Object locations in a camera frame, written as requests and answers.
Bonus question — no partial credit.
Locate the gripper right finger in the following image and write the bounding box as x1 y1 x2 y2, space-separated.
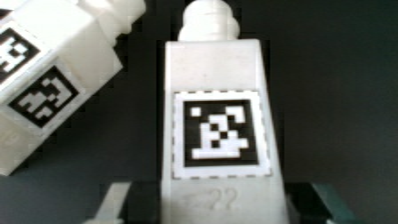
308 183 356 224

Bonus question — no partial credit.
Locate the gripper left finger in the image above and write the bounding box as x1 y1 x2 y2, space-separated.
82 182 132 224

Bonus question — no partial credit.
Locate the white table leg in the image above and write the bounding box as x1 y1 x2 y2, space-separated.
161 0 290 224
0 0 146 176

